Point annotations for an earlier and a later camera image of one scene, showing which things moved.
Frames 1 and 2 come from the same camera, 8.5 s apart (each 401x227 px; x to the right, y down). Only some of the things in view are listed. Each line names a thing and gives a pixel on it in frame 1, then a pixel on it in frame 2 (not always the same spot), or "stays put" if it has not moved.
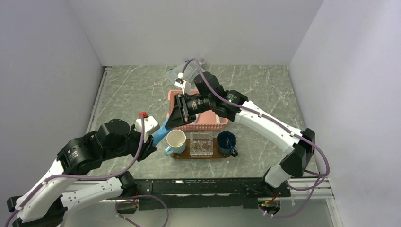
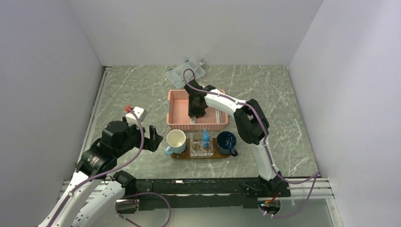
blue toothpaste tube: (161, 133) -> (206, 138)
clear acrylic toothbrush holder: (201, 144) stays put
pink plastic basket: (213, 120) stays put
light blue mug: (176, 139) stays put
